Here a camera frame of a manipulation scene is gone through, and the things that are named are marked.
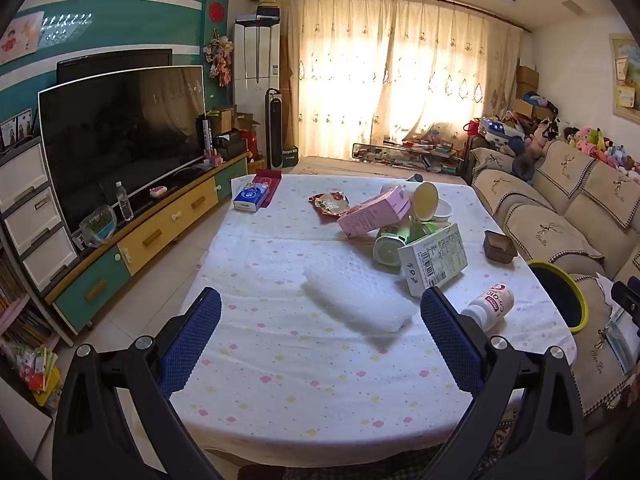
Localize brown square tray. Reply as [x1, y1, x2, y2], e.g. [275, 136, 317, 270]
[483, 230, 518, 263]

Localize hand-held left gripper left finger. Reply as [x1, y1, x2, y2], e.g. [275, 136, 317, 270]
[52, 286, 223, 480]

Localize white green carton box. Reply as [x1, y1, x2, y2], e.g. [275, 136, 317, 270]
[397, 223, 469, 299]

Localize white bottle red label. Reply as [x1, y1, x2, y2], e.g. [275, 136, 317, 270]
[460, 283, 515, 332]

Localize clear water bottle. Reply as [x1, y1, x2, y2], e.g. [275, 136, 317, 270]
[115, 181, 134, 222]

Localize white plastic drawer unit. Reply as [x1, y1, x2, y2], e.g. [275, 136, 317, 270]
[0, 136, 82, 297]

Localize white paper sheets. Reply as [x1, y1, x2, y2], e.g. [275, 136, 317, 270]
[595, 272, 622, 307]

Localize clear plastic document bag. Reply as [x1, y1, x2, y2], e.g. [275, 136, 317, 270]
[602, 305, 640, 377]

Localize white refrigerator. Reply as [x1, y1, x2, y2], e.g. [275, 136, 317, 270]
[233, 14, 282, 162]

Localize blue tissue pack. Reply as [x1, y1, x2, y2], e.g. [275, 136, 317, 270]
[233, 183, 271, 212]

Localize hanging flower decoration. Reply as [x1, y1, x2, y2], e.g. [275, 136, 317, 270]
[203, 29, 235, 88]

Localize cream sheer curtain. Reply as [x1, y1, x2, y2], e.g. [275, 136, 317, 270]
[276, 0, 524, 162]

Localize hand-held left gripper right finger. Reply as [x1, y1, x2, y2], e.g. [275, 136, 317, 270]
[420, 286, 587, 480]

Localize red snack wrapper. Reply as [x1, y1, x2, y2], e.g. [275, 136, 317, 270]
[308, 191, 352, 218]

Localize glass coffee table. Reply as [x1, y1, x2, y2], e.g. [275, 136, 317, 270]
[351, 134, 467, 177]

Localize star print bag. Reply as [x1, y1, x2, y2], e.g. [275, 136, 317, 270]
[479, 117, 517, 142]

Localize red box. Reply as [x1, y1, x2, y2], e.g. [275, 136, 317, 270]
[252, 170, 284, 208]

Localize framed wall picture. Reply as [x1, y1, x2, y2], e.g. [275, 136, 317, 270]
[608, 33, 640, 124]

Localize white bubble wrap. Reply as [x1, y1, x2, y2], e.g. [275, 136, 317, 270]
[302, 260, 419, 337]

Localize pile of plush toys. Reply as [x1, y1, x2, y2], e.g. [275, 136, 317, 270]
[562, 125, 640, 184]

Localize yellow green television cabinet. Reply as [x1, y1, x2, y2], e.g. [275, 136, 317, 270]
[44, 152, 251, 337]

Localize green label bottle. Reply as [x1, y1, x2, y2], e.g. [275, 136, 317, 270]
[373, 225, 418, 267]

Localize child drawing poster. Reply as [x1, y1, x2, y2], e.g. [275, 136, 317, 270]
[0, 10, 45, 66]

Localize bookshelf with books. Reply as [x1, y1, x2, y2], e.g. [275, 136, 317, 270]
[0, 242, 67, 413]

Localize pink box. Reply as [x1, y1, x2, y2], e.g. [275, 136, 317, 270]
[337, 185, 412, 239]

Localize yellow rimmed trash bin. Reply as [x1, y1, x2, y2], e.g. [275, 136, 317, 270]
[526, 259, 587, 336]

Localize stacked cardboard boxes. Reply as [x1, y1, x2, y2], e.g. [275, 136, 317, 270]
[514, 64, 540, 102]

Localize white dotted tablecloth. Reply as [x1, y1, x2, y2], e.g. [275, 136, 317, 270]
[170, 172, 576, 453]

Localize black tower fan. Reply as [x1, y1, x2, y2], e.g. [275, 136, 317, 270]
[264, 88, 287, 170]

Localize beige sofa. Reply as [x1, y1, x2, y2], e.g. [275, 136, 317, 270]
[464, 137, 640, 433]

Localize large curved television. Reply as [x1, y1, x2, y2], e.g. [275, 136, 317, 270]
[38, 65, 207, 233]

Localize open cardboard box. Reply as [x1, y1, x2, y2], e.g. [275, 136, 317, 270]
[234, 112, 262, 134]

